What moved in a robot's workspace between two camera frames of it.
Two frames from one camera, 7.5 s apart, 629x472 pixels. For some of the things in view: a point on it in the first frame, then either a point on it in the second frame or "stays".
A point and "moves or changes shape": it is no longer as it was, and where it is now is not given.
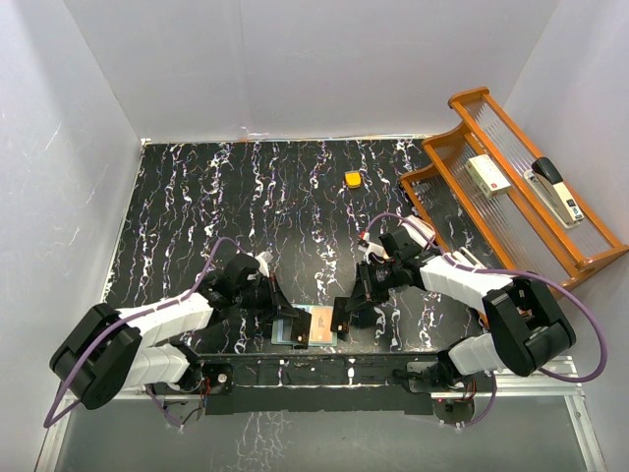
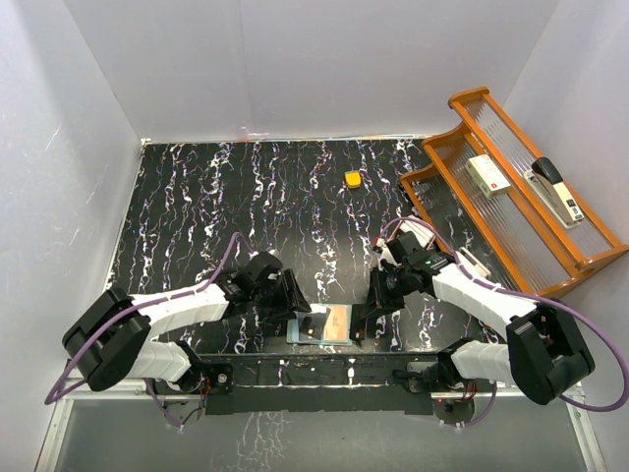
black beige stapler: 549,185 stays
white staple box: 487,175 stays
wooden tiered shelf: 489,197 stays
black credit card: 301,326 → 314,324
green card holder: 282,329 moves or changes shape
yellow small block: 353,179 stays
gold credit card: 321,318 → 336,327
